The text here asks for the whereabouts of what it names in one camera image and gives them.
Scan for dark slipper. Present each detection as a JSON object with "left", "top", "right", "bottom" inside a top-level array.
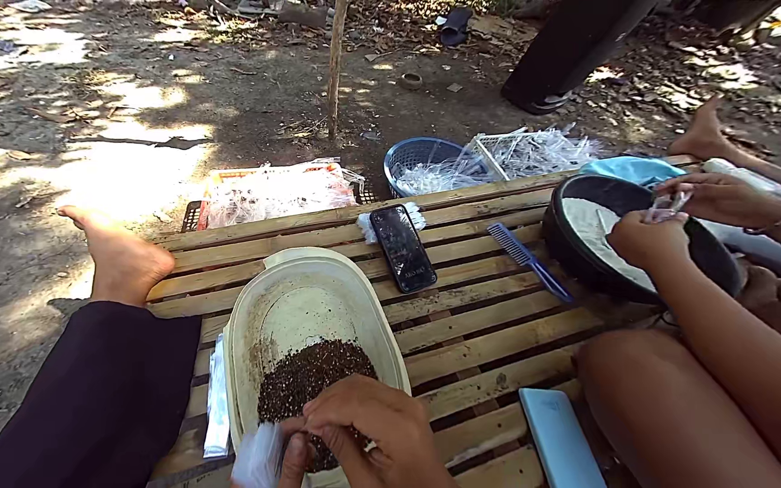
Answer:
[{"left": 439, "top": 7, "right": 474, "bottom": 47}]

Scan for small clear plastic packet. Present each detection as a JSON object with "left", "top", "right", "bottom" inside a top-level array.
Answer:
[{"left": 644, "top": 190, "right": 692, "bottom": 225}]

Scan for person's legs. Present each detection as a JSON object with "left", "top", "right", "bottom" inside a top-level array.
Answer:
[{"left": 0, "top": 205, "right": 203, "bottom": 488}]

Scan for pile of dark brown granules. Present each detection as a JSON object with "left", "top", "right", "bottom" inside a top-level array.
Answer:
[{"left": 257, "top": 339, "right": 379, "bottom": 474}]

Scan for bundle of clear plastic sachets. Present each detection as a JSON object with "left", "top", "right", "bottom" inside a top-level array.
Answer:
[{"left": 232, "top": 423, "right": 284, "bottom": 488}]

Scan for person's right hand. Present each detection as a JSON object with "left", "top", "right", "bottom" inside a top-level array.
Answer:
[{"left": 303, "top": 374, "right": 459, "bottom": 488}]

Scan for blue plastic comb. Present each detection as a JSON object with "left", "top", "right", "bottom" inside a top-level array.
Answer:
[{"left": 487, "top": 222, "right": 575, "bottom": 304}]

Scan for black round basin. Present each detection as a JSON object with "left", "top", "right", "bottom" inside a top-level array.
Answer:
[{"left": 542, "top": 174, "right": 745, "bottom": 305}]

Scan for person's left hand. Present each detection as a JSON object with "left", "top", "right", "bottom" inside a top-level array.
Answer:
[{"left": 277, "top": 416, "right": 315, "bottom": 488}]

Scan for red plastic basket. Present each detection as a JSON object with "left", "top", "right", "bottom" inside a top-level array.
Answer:
[{"left": 182, "top": 160, "right": 364, "bottom": 233}]

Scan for light blue flat box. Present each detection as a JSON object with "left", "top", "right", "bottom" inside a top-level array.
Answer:
[{"left": 518, "top": 388, "right": 608, "bottom": 488}]

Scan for black smartphone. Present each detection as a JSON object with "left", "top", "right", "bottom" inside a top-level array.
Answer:
[{"left": 369, "top": 203, "right": 438, "bottom": 294}]

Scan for bamboo slat bench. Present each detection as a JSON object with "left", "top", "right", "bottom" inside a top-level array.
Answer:
[{"left": 145, "top": 155, "right": 703, "bottom": 488}]

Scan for white powder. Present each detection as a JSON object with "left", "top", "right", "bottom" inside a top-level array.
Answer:
[{"left": 560, "top": 197, "right": 659, "bottom": 294}]

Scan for blue plastic basket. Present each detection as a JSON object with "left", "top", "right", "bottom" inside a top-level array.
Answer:
[{"left": 384, "top": 137, "right": 487, "bottom": 199}]

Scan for stack of flat plastic bags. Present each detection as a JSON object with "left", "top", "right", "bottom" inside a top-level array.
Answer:
[{"left": 203, "top": 332, "right": 231, "bottom": 460}]

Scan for white plastic basket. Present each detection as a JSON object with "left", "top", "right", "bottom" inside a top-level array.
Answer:
[{"left": 472, "top": 127, "right": 544, "bottom": 182}]

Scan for light blue plastic bag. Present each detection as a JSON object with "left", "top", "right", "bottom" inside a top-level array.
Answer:
[{"left": 579, "top": 156, "right": 686, "bottom": 188}]

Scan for stack of white plastic packets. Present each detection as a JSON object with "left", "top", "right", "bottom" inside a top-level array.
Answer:
[{"left": 356, "top": 202, "right": 427, "bottom": 245}]

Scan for cream plastic tub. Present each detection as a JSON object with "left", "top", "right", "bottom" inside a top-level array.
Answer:
[{"left": 223, "top": 247, "right": 412, "bottom": 488}]

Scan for thin wooden pole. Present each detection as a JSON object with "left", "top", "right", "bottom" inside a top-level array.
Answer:
[{"left": 327, "top": 0, "right": 348, "bottom": 141}]

